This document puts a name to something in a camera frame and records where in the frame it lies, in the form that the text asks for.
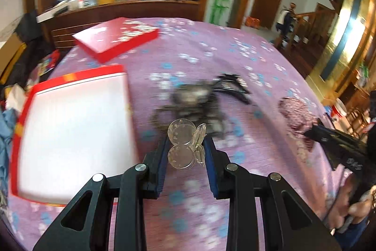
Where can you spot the purple floral bedspread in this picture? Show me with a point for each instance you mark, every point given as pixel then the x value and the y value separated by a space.
pixel 264 136

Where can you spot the red open gift box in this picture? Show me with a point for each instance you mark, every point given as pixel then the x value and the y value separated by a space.
pixel 71 128

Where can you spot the red gift box lid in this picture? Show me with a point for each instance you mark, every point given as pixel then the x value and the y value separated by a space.
pixel 110 39

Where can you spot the wooden stair railing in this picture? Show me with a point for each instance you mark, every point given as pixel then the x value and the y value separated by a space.
pixel 308 29

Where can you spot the clear flower hair clip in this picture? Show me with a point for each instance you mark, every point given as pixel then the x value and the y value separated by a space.
pixel 187 144

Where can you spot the black rhinestone hair claw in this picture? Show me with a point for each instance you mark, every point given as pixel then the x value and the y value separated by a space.
pixel 233 85

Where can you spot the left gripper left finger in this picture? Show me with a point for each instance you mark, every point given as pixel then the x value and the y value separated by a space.
pixel 84 224

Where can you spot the wooden dresser counter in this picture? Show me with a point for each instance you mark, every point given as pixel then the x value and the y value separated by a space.
pixel 60 29

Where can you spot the red plaid fabric scrunchie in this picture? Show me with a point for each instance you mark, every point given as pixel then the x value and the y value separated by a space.
pixel 298 119

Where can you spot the person right hand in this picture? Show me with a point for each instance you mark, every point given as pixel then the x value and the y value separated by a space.
pixel 337 205

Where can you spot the blue denim clothing pile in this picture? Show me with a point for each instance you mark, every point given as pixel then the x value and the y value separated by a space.
pixel 8 123

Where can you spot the brown organza scrunchie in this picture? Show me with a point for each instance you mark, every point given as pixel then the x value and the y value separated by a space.
pixel 195 102

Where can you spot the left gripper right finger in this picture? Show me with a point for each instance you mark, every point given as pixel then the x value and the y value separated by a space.
pixel 265 204

